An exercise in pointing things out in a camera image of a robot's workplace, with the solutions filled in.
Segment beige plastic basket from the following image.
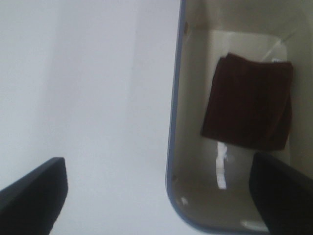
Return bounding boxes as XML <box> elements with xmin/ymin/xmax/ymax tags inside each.
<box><xmin>166</xmin><ymin>0</ymin><xmax>313</xmax><ymax>235</ymax></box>

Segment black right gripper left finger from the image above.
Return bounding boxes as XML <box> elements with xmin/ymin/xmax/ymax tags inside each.
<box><xmin>0</xmin><ymin>157</ymin><xmax>68</xmax><ymax>235</ymax></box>

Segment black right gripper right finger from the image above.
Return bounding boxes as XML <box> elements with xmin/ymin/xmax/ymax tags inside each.
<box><xmin>249</xmin><ymin>152</ymin><xmax>313</xmax><ymax>235</ymax></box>

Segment brown towel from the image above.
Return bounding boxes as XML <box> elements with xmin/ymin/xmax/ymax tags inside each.
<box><xmin>201</xmin><ymin>53</ymin><xmax>293</xmax><ymax>151</ymax></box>

